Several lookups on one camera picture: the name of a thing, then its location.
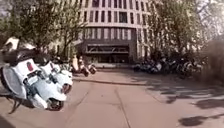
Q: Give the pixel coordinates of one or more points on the large white scooter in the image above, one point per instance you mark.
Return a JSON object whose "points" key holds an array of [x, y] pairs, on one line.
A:
{"points": [[36, 87]]}

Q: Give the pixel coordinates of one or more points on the pale scooter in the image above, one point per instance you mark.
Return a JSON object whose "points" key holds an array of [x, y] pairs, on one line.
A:
{"points": [[80, 67]]}

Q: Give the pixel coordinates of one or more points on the curved building with entrance canopy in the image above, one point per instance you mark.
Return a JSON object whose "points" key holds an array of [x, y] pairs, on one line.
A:
{"points": [[113, 30]]}

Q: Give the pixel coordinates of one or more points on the row of parked scooters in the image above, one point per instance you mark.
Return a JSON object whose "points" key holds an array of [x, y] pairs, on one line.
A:
{"points": [[166, 67]]}

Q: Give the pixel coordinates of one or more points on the small dark scooter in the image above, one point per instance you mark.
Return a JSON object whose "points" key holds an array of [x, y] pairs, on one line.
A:
{"points": [[92, 69]]}

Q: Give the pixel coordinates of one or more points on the stone kerb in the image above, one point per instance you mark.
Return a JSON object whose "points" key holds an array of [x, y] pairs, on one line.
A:
{"points": [[110, 82]]}

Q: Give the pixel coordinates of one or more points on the grey paved path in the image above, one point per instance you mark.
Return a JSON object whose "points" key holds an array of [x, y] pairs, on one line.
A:
{"points": [[110, 105]]}

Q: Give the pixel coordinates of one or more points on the group of leafy trees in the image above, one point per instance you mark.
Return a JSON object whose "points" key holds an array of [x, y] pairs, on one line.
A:
{"points": [[36, 23], [180, 26]]}

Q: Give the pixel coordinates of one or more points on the brown bush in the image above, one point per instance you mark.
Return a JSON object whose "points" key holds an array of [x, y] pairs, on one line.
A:
{"points": [[213, 63]]}

